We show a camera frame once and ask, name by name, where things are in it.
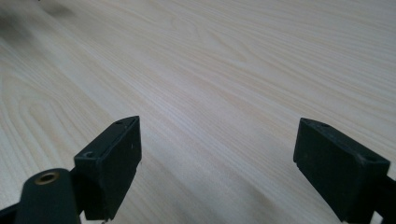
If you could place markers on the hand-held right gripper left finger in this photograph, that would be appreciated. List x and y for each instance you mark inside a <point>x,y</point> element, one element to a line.
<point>109,168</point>

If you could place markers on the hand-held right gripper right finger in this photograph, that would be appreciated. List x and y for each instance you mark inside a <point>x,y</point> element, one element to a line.
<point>336,168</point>

